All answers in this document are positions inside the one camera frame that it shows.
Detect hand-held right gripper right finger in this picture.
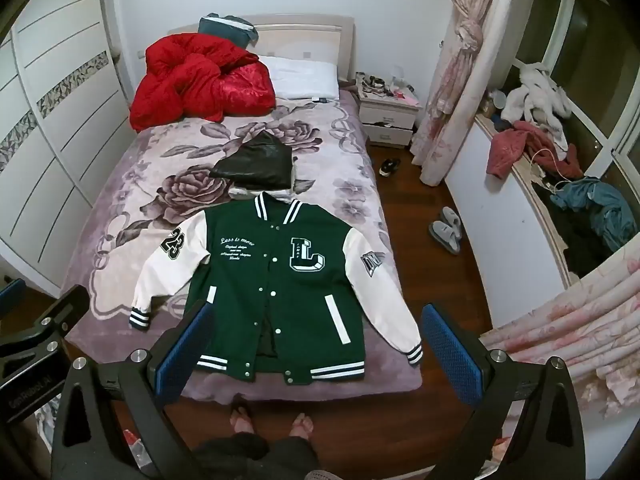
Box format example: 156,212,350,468
421,304,587,480

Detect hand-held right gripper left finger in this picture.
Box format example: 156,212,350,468
50,300,216,480

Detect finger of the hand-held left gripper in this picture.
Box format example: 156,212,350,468
0,285,92,360
0,278,27,313

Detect green white varsity jacket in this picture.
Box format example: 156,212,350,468
129,192,425,386

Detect grey slipper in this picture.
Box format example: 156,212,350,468
428,220,462,256
440,206,464,241

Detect loose pink floral curtain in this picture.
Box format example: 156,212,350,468
480,245,640,421

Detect white bay window ledge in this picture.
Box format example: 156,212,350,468
442,110,640,331

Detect person's dark pants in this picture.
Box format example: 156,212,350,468
192,432,321,480

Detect person's right foot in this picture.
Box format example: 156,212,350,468
290,412,316,441

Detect purple floral blanket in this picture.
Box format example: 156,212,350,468
65,87,423,401

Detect white wardrobe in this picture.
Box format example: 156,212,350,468
0,0,138,301

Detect black leather garment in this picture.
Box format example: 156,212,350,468
209,131,297,206

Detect dark pink garment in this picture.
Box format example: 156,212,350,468
487,121,583,181

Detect white nightstand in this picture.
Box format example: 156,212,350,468
356,72,423,150

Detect red quilt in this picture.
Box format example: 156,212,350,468
129,34,277,133

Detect white crumpled cloth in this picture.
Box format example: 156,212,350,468
501,62,572,133

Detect clutter of small items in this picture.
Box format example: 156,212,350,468
361,74,418,103

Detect tied pink floral curtain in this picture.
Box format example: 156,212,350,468
410,0,523,186

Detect white pillow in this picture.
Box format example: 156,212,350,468
257,55,341,101

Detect teal folded garment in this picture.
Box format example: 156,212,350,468
198,12,259,47

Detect white bed headboard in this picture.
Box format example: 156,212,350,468
167,16,357,86

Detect white cable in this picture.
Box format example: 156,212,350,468
530,147,576,196

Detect white window frame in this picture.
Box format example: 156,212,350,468
510,0,640,171

